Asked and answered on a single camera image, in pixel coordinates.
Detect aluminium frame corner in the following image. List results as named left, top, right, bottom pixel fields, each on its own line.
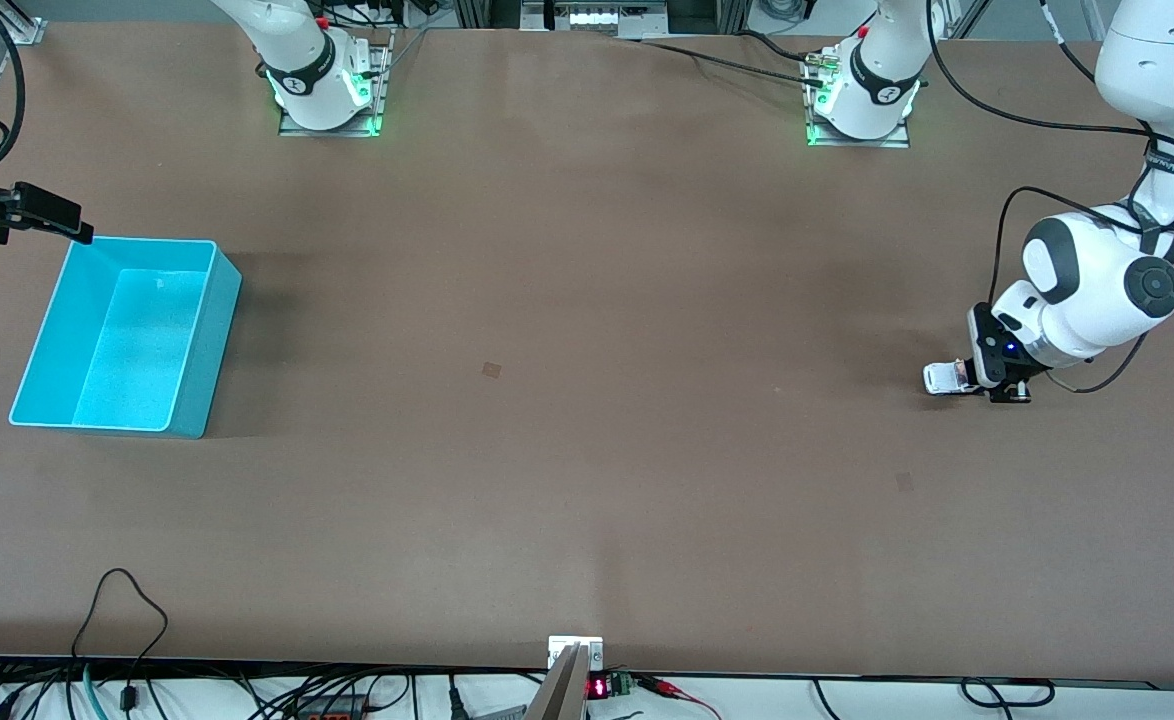
left=0, top=0, right=48, bottom=46

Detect grey aluminium mount bar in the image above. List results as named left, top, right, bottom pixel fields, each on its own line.
left=525, top=645, right=589, bottom=720

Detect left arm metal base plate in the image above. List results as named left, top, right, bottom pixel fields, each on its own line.
left=802, top=50, right=911, bottom=149

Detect turquoise plastic bin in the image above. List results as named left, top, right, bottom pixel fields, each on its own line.
left=9, top=236, right=244, bottom=439

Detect lit metal control device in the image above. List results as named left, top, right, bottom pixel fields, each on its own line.
left=520, top=0, right=670, bottom=39

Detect coiled black cable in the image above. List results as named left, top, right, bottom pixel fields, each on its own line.
left=960, top=678, right=1056, bottom=709

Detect white jeep toy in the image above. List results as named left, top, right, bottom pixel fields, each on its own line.
left=923, top=360, right=978, bottom=396

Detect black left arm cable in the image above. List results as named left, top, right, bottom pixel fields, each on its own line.
left=925, top=0, right=1174, bottom=394

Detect thin black looped cable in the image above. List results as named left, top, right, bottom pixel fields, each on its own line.
left=72, top=568, right=170, bottom=713

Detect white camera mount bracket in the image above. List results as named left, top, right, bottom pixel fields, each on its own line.
left=548, top=636, right=605, bottom=671

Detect black table cable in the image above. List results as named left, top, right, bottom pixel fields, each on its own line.
left=637, top=40, right=828, bottom=89
left=737, top=30, right=823, bottom=63

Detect red clip lead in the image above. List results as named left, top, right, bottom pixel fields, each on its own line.
left=637, top=675, right=723, bottom=719

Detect black box orange buttons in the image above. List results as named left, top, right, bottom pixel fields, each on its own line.
left=292, top=695, right=373, bottom=720

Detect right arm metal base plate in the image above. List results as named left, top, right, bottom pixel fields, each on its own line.
left=277, top=28, right=389, bottom=138

